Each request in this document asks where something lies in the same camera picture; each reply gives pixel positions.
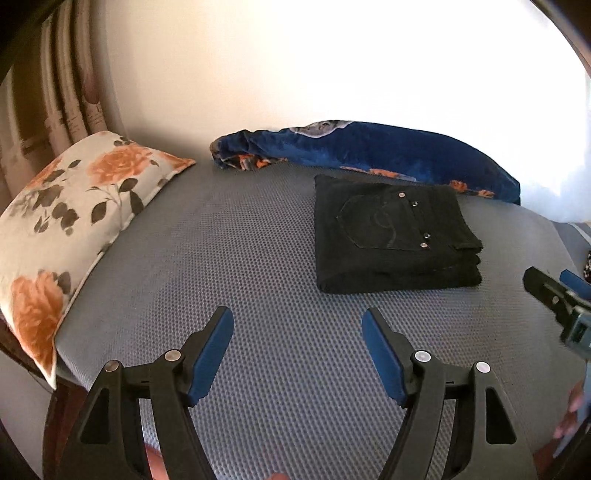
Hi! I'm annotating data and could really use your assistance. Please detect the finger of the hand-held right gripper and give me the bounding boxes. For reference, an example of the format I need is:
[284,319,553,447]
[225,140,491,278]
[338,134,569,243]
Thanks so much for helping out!
[560,270,591,304]
[523,267,568,324]

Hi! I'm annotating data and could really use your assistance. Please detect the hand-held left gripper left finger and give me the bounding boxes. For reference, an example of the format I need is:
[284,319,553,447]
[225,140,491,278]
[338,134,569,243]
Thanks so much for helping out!
[41,306,235,480]

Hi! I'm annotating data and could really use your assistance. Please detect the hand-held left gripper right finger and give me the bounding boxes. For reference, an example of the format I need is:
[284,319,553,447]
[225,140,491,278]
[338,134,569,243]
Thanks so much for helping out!
[361,306,539,480]

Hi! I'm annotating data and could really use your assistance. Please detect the black pants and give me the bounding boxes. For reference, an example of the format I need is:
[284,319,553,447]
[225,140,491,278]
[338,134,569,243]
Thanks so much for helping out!
[314,174,485,294]

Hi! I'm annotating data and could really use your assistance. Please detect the person's right hand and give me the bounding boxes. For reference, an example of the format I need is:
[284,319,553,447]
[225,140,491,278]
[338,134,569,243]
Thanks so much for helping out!
[553,378,591,445]

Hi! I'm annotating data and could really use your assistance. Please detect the grey textured mattress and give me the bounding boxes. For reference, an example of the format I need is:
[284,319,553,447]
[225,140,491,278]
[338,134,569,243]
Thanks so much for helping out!
[54,159,591,480]

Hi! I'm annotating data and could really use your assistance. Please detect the floral pillow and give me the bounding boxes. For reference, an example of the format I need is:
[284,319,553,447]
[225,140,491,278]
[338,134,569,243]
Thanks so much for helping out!
[0,130,197,391]

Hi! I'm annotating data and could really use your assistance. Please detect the blue printed blanket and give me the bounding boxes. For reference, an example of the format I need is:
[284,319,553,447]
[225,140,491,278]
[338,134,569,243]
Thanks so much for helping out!
[210,120,522,206]

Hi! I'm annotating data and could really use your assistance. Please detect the patterned curtain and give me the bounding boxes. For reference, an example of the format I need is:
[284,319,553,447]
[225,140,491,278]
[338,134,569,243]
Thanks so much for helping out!
[0,0,122,195]

